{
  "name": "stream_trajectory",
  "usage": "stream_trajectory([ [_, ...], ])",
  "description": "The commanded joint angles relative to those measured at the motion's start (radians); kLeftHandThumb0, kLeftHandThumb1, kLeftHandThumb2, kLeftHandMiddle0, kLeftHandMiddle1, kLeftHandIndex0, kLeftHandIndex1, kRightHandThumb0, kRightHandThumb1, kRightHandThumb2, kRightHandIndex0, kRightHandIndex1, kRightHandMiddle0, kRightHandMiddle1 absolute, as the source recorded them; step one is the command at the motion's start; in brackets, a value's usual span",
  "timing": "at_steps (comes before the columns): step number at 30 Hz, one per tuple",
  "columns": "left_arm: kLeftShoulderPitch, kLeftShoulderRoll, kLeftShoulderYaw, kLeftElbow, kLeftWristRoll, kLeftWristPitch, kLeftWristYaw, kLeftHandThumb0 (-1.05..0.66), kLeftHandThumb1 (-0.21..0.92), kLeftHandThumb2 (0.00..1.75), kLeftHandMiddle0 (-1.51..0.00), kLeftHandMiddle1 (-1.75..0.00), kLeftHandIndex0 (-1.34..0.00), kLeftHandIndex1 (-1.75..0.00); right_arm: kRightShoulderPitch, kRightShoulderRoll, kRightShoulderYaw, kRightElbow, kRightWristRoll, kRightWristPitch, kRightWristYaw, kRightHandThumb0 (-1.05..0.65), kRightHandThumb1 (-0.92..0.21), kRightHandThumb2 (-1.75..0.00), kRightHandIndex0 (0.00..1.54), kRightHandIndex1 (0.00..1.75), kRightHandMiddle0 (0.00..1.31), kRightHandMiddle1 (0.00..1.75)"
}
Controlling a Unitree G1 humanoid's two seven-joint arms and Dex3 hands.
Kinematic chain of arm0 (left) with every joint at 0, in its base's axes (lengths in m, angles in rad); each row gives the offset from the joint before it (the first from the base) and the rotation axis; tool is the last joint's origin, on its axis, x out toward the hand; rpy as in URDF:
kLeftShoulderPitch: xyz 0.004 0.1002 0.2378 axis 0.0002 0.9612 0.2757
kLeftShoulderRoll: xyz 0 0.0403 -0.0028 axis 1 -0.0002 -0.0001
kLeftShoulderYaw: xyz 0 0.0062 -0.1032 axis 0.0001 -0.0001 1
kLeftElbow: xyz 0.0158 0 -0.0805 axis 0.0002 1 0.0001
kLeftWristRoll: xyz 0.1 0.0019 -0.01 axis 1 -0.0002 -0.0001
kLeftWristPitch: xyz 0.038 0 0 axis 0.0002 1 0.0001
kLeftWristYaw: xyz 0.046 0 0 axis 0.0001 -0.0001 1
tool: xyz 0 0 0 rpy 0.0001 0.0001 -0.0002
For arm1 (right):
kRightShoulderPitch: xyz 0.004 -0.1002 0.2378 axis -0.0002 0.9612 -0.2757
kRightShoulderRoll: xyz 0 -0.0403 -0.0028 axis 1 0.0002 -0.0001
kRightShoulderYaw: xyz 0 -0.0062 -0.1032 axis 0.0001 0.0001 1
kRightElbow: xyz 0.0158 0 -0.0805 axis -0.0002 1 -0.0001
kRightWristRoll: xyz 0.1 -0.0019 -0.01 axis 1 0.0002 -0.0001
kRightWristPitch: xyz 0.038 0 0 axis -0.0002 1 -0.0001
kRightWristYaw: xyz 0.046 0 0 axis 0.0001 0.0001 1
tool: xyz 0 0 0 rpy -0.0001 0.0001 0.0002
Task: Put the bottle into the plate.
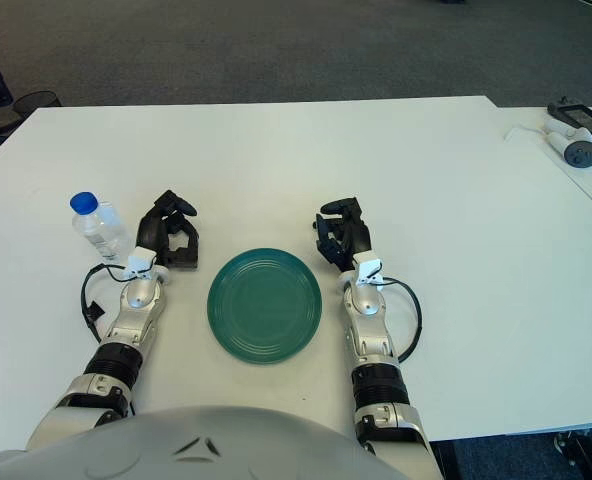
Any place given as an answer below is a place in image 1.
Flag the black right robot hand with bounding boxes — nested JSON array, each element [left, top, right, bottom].
[[314, 197, 373, 274]]

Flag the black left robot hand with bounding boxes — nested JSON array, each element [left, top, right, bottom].
[[135, 189, 201, 271]]

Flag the clear bottle with blue cap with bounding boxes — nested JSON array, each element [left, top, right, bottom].
[[69, 191, 133, 264]]

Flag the green ribbed plate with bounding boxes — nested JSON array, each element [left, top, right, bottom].
[[206, 248, 323, 365]]

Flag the grey robot torso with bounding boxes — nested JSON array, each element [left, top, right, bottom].
[[0, 405, 397, 480]]

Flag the white grey VR controller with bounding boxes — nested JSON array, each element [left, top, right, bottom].
[[543, 117, 592, 169]]

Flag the black table leg base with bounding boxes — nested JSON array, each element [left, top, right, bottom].
[[553, 428, 592, 480]]

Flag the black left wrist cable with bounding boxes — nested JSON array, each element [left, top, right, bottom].
[[79, 263, 127, 344]]

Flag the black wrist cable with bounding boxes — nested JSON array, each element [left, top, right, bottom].
[[79, 263, 127, 344], [378, 277, 422, 364]]

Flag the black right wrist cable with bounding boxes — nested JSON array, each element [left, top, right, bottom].
[[378, 277, 422, 364]]

